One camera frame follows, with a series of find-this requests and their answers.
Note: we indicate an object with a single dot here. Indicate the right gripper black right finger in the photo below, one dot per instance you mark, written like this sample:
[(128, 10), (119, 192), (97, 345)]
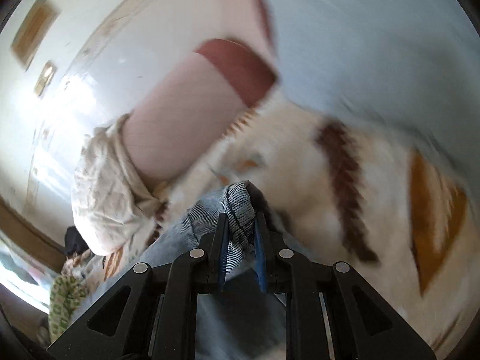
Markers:
[(332, 312)]

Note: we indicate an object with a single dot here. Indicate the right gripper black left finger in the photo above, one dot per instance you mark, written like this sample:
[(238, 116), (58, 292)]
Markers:
[(150, 312)]

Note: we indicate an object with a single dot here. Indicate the grey denim pants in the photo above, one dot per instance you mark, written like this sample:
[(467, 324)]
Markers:
[(238, 321)]

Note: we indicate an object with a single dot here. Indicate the green white patterned blanket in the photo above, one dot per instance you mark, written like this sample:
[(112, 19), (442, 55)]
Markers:
[(65, 296)]

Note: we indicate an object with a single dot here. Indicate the black cloth bundle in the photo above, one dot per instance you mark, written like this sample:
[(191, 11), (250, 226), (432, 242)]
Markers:
[(74, 242)]

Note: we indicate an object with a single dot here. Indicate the cream crumpled sheet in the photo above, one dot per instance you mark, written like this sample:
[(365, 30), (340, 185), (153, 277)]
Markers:
[(110, 202)]

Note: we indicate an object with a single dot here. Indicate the cream leaf pattern blanket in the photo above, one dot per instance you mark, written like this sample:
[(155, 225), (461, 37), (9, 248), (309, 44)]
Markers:
[(363, 198)]

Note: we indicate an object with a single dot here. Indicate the pink bolster pillow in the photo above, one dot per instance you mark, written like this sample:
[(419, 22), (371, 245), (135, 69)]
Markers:
[(192, 107)]

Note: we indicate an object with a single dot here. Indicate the light blue pillow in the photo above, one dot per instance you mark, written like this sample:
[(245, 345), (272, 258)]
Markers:
[(409, 65)]

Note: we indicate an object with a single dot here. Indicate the wooden window frame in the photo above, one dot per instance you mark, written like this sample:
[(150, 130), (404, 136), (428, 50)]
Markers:
[(32, 241)]

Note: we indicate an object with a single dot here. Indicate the small wall switch plate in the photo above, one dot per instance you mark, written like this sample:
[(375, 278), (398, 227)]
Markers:
[(45, 78)]

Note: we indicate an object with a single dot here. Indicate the wooden picture frame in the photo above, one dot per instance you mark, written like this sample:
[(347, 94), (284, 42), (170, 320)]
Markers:
[(32, 31)]

